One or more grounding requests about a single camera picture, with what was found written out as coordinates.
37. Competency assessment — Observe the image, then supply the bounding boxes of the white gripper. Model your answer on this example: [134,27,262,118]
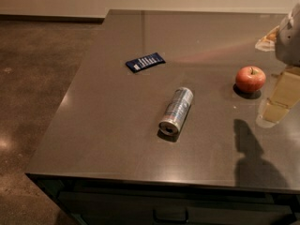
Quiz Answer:
[262,3,300,123]

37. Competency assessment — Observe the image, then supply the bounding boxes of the blue rxbar blueberry wrapper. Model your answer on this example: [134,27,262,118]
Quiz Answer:
[126,52,165,73]

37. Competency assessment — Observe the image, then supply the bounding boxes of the red apple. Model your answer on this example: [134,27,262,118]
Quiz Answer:
[235,66,266,93]

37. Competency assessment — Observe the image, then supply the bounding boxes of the silver energy drink can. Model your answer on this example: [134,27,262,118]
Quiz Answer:
[158,87,193,136]

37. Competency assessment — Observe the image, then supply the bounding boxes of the dark cabinet drawer with handle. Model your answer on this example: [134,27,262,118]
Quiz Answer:
[37,176,300,225]

